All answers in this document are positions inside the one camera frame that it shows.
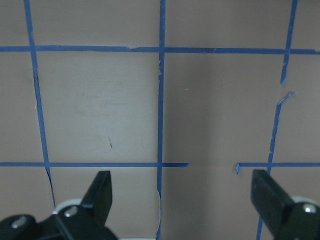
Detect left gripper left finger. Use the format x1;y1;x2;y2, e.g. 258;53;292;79
0;170;117;240

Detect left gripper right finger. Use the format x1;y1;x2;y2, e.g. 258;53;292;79
250;169;320;240

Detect white round plate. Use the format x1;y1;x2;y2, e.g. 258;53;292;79
52;198;82;215

